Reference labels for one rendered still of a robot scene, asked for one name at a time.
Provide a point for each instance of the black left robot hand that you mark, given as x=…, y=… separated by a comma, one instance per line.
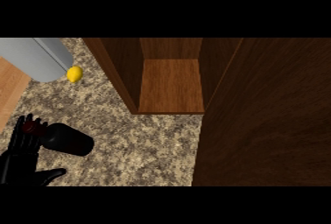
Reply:
x=19, y=163

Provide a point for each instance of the dark wine bottle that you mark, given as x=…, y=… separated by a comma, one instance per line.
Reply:
x=64, y=139

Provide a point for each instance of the open wooden cabinet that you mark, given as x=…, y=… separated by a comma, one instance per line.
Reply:
x=167, y=78

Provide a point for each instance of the dark wooden cabinet door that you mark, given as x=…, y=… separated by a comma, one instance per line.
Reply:
x=266, y=116

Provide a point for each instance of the pale wooden board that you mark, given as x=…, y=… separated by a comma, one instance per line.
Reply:
x=10, y=87

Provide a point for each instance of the yellow lemon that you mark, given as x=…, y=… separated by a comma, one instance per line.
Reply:
x=74, y=74

